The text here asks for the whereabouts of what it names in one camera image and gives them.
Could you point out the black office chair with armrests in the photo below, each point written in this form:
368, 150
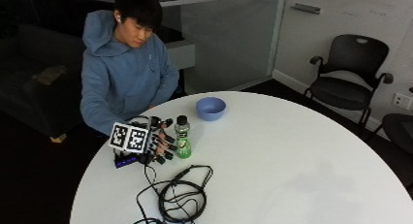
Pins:
344, 88

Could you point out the the person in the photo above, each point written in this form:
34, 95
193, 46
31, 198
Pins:
125, 78

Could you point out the green bottle with black cap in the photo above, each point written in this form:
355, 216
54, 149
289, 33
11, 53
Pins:
183, 143

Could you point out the white earbud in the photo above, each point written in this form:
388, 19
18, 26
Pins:
118, 19

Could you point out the dark sofa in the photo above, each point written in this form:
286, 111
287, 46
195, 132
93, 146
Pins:
39, 88

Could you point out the white cube with black markers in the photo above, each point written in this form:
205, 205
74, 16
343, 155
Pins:
130, 137

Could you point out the white wall outlet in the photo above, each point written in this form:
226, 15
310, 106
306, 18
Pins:
403, 101

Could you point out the black box with blue lights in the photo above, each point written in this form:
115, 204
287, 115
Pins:
126, 161

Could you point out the frosted glass partition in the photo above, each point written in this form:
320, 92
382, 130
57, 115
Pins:
233, 39

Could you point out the blue bowl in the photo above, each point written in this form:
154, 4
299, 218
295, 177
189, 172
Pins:
211, 108

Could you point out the grey wall tray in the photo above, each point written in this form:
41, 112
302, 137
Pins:
306, 8

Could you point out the white cabinet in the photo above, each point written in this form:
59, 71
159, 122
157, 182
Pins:
183, 54

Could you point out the yellowish cushion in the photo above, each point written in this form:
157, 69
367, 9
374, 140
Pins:
50, 74

